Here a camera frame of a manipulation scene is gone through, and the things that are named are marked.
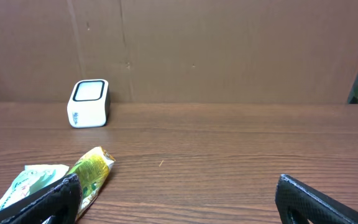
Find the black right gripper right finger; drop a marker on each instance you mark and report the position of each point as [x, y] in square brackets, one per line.
[299, 203]

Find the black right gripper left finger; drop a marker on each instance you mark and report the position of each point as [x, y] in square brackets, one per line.
[56, 203]

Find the teal wipes packet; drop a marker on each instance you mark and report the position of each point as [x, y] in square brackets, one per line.
[30, 180]

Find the green snack packet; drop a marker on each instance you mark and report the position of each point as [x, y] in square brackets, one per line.
[92, 170]

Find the white barcode scanner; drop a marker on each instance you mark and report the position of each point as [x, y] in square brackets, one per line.
[89, 104]

